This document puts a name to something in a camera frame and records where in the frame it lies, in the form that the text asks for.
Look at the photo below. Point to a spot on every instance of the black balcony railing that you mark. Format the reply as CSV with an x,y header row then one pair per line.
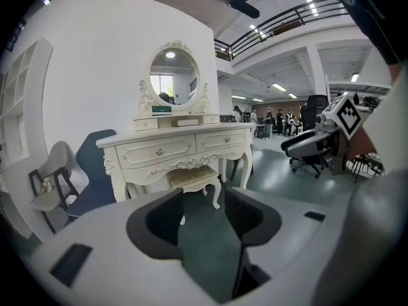
x,y
287,18

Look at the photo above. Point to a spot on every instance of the oval cream framed mirror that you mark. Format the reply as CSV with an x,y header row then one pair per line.
x,y
174,75

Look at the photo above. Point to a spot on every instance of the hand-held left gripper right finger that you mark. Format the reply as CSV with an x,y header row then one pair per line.
x,y
287,250

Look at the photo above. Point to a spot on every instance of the white cubby shelf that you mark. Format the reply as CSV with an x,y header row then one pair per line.
x,y
16,91

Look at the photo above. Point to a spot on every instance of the small flower bouquet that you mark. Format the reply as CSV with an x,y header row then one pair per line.
x,y
46,186

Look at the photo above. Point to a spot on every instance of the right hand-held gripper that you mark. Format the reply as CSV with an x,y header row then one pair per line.
x,y
347,116

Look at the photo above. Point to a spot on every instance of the cream ornate dressing table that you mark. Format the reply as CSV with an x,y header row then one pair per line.
x,y
159,151

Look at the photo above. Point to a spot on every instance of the black printed t-shirt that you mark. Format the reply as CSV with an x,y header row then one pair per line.
x,y
373,18

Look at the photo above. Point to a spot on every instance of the blue chair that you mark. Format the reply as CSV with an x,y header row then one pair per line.
x,y
95,177

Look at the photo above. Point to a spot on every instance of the green box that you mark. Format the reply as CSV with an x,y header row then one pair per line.
x,y
161,109

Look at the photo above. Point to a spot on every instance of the cream stool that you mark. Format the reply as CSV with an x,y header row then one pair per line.
x,y
191,175

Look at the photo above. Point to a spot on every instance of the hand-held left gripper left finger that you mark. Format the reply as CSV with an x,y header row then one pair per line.
x,y
111,266

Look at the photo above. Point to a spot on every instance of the black office chair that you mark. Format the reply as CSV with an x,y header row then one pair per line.
x,y
314,107

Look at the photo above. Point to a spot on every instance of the person's right forearm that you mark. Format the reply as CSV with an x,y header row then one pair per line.
x,y
363,145

